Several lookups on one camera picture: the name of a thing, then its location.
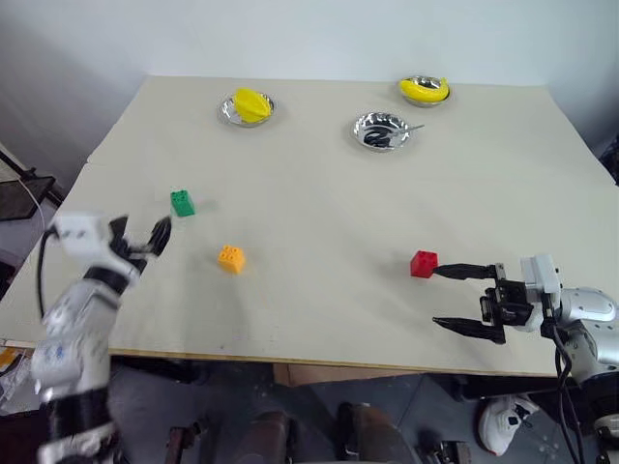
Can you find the steel bowl with banana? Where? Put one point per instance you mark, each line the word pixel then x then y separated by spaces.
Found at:
pixel 425 99

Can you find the dark rounded shape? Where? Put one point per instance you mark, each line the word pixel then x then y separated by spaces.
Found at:
pixel 374 435
pixel 271 437

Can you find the black metal stand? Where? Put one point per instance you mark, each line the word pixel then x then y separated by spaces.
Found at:
pixel 21 195

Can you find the yellow toy star fruit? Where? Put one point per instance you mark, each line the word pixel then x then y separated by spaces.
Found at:
pixel 252 104

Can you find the white sneaker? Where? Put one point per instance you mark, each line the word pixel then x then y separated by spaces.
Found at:
pixel 505 423

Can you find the clear plastic bag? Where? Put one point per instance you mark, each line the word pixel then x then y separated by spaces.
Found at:
pixel 17 386

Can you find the empty steel bowl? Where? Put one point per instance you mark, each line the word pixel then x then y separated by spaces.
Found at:
pixel 381 131

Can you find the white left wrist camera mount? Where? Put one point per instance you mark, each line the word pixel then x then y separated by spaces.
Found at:
pixel 79 232

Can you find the small metal spoon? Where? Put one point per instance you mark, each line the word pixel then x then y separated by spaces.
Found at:
pixel 417 127

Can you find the green toy brick cube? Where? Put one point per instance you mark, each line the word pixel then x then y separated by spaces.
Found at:
pixel 183 203

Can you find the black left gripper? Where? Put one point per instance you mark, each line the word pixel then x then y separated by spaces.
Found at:
pixel 129 255

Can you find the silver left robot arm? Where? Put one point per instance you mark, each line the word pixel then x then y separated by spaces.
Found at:
pixel 72 314

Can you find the red toy brick cube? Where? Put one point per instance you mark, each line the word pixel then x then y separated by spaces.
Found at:
pixel 423 264

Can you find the yellow small packet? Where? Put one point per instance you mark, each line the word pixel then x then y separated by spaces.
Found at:
pixel 6 358

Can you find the brown cardboard box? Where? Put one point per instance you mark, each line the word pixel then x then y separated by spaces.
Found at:
pixel 338 374

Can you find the yellow toy banana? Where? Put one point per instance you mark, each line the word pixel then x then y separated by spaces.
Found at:
pixel 418 91

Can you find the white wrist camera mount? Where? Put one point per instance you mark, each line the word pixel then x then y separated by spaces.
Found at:
pixel 79 232
pixel 540 273

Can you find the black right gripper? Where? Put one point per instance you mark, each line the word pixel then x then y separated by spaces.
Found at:
pixel 510 302

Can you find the orange toy brick cube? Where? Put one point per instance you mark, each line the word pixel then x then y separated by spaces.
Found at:
pixel 231 260

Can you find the steel bowl with star fruit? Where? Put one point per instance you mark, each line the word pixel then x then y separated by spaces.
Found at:
pixel 225 113

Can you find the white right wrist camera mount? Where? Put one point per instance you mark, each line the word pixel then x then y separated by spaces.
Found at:
pixel 540 273

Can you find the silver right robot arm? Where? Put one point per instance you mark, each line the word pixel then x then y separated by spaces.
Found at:
pixel 590 311

